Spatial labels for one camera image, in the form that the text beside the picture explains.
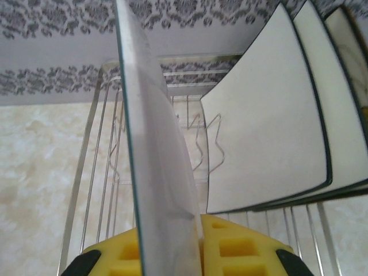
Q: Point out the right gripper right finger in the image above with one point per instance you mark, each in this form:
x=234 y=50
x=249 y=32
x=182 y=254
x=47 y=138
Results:
x=244 y=253

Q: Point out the round plate with Chinese characters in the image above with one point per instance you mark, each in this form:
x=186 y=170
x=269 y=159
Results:
x=155 y=129

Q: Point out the square plate flower pattern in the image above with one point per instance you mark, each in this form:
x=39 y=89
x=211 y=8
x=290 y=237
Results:
x=355 y=57

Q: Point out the square white plate dark rim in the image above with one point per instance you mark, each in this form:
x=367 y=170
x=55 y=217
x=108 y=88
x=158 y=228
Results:
x=264 y=115
x=327 y=72

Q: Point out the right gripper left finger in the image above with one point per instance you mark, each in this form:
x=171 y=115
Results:
x=115 y=258

